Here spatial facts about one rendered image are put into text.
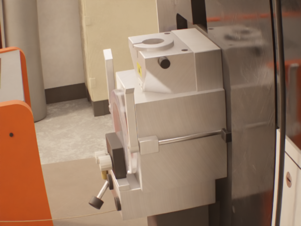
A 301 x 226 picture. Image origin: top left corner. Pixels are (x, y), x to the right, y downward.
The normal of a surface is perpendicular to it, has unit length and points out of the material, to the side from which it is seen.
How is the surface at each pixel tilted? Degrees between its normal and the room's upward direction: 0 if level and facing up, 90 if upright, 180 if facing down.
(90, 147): 0
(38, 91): 90
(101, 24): 90
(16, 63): 0
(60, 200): 0
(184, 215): 90
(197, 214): 90
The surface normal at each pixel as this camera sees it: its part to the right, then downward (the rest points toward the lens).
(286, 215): -0.97, 0.15
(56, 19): 0.22, 0.35
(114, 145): -0.08, -0.92
